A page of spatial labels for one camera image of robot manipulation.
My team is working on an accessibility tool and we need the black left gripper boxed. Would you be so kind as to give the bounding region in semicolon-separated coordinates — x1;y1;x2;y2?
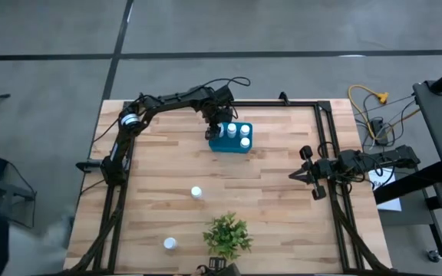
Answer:
204;107;234;141

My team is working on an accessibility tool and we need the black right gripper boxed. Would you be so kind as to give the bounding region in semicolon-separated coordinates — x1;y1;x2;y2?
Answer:
289;145;339;201

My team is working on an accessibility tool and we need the blue plastic basket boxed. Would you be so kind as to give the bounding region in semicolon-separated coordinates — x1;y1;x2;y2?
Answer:
208;121;254;154

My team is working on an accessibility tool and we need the black power strip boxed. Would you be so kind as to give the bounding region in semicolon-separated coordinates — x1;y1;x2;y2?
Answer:
370;117;390;146

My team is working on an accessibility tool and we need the white paper sheet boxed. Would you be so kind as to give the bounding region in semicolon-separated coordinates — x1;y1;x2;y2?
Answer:
367;166;403;212

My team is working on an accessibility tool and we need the green plant in white pot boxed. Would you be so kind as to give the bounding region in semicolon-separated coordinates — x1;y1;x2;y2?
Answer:
202;211;254;261

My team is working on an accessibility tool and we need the black handheld device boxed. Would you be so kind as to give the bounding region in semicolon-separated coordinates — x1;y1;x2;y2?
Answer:
197;256;242;276

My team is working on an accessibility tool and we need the grey metal stand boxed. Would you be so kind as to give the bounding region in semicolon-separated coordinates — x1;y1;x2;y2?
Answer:
0;160;38;231

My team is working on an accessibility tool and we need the black aluminium table frame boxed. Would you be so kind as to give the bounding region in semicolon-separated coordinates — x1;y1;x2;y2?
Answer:
67;91;393;276

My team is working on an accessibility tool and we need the yellow extension cable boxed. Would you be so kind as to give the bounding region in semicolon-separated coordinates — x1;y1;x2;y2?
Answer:
348;84;390;141

